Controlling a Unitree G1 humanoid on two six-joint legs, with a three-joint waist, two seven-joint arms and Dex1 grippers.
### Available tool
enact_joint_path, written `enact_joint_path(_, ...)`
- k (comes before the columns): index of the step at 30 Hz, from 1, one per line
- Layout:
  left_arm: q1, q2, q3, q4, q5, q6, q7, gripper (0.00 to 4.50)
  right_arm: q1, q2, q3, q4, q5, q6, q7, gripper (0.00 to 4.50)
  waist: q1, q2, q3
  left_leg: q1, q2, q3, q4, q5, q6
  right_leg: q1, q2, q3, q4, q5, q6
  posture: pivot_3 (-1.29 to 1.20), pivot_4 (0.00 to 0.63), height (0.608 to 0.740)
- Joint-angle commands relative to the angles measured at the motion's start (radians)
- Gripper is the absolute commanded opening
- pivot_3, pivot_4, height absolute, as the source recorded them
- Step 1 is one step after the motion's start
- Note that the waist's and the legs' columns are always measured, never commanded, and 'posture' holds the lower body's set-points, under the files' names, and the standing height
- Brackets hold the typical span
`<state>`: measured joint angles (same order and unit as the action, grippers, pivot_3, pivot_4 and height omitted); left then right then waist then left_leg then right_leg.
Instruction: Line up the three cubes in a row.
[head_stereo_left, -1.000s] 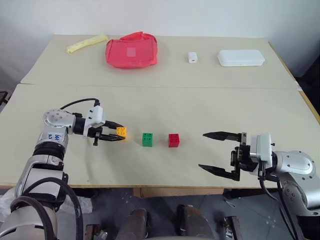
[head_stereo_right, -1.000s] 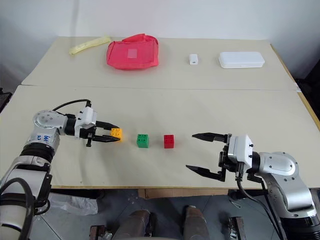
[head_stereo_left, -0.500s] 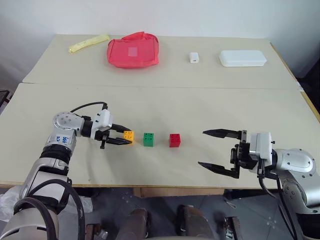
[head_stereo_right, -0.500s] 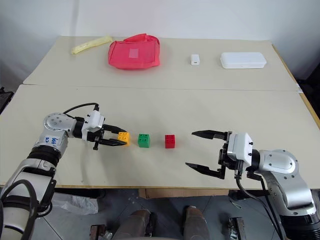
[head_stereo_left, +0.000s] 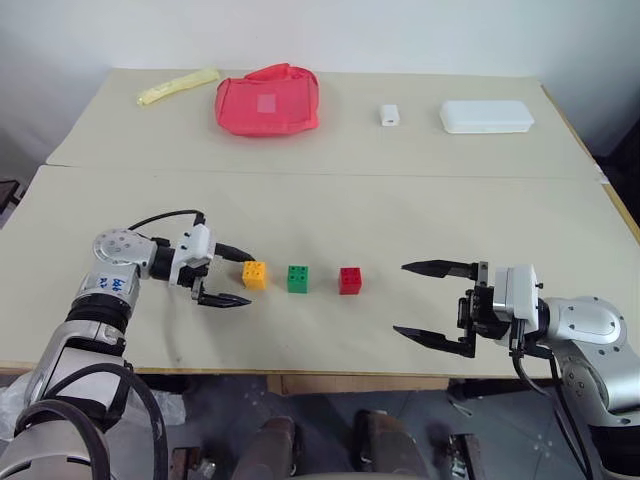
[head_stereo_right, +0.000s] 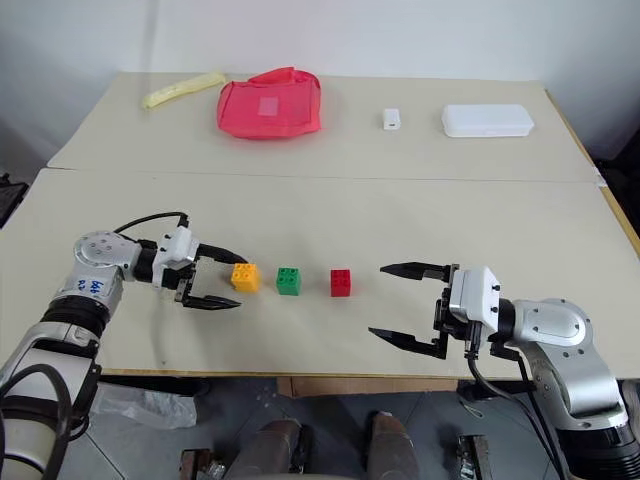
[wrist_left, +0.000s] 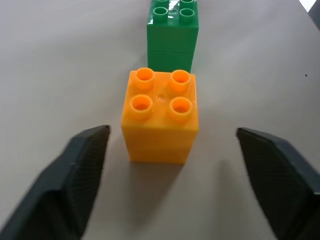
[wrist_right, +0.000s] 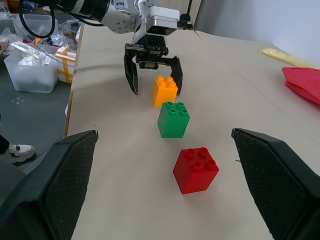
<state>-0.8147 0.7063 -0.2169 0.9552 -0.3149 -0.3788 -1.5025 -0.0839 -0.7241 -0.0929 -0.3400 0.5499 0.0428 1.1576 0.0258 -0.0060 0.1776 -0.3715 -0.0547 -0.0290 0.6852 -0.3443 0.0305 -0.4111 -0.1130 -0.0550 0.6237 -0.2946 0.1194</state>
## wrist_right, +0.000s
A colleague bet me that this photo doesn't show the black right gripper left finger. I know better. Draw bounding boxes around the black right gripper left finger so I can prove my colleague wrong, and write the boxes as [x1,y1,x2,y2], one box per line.
[0,129,99,240]

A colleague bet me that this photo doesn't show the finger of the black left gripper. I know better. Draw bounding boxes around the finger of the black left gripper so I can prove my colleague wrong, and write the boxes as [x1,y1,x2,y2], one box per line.
[169,55,185,97]
[123,49,140,96]

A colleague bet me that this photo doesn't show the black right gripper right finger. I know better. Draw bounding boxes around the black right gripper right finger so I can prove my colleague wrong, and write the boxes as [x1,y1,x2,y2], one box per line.
[231,127,320,240]

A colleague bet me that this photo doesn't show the orange toy brick cube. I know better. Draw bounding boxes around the orange toy brick cube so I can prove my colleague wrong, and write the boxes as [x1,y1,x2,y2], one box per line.
[151,76,179,109]

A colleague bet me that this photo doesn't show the white sneaker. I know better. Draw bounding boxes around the white sneaker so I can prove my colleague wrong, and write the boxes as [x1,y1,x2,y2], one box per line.
[0,144,36,165]

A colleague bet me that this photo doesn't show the green toy brick cube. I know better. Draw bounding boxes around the green toy brick cube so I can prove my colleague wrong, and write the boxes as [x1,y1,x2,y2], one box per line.
[156,101,191,139]

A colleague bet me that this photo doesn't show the dark trouser leg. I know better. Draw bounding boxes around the dark trouser leg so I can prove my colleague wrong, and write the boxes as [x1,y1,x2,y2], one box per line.
[0,134,11,156]

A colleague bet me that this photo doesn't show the white box with yellow tape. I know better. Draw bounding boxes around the white box with yellow tape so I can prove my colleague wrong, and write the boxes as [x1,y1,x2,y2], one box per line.
[54,44,77,84]

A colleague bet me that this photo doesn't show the red toy brick cube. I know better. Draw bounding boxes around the red toy brick cube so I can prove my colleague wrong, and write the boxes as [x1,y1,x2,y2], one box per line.
[172,146,220,196]

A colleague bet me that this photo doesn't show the translucent plastic storage bin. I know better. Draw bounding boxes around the translucent plastic storage bin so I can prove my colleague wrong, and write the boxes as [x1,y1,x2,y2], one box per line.
[3,44,60,94]

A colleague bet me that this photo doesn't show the red folded cloth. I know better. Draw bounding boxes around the red folded cloth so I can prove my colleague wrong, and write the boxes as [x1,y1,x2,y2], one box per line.
[281,66,320,107]

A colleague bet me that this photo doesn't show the clear bag with white item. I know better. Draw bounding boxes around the clear bag with white item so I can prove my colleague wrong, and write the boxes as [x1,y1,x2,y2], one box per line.
[9,41,52,68]

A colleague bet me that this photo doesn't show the clear plastic tub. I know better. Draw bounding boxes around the clear plastic tub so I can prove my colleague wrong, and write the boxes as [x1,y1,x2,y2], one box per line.
[14,13,59,46]

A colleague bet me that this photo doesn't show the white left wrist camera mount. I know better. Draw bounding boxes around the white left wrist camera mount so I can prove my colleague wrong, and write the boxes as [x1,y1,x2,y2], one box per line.
[131,0,181,48]

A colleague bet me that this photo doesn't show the black camera cable with plug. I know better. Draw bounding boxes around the black camera cable with plug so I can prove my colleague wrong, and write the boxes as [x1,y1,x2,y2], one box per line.
[176,0,195,30]

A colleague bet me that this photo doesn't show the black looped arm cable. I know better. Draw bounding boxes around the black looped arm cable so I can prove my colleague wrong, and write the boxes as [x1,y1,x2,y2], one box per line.
[19,0,59,39]

